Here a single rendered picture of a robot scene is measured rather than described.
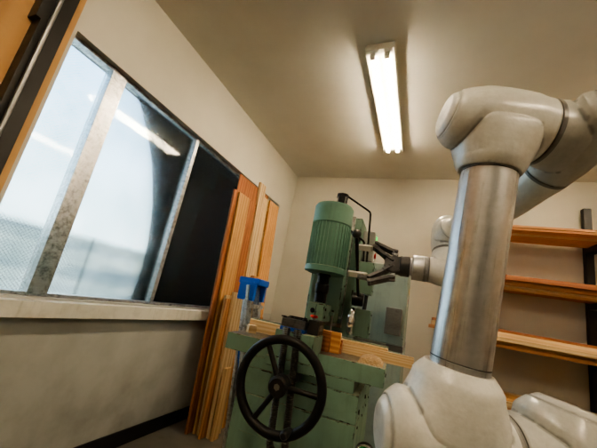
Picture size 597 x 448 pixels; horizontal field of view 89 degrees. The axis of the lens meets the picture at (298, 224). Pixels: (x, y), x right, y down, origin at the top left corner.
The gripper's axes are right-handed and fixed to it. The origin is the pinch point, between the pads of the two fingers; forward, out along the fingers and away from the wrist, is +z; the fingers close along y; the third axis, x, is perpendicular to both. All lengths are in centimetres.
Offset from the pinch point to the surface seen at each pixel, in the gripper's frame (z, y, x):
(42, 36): 136, 31, 82
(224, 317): 110, 18, -111
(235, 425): 33, -58, -31
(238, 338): 40, -33, -16
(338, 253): 8.2, 6.1, -4.8
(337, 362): 0.6, -33.2, -16.2
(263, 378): 26, -43, -22
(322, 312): 11.2, -14.3, -18.2
